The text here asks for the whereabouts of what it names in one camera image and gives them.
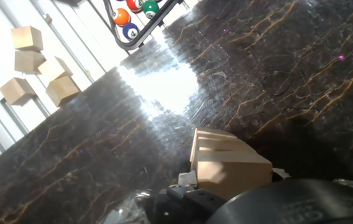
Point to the red ball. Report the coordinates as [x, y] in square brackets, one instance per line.
[134, 4]

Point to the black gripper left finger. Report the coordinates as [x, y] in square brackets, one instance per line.
[195, 200]

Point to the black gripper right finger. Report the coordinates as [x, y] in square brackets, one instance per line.
[280, 174]

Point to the green ball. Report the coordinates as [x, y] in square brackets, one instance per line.
[150, 8]

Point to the orange ball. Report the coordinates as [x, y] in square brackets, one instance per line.
[121, 17]

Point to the blue ball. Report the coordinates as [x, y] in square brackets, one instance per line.
[130, 31]

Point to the small wooden cube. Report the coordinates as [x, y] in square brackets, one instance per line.
[55, 68]
[29, 61]
[62, 90]
[27, 38]
[17, 91]

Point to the black tray of balls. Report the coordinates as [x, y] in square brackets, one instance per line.
[129, 46]

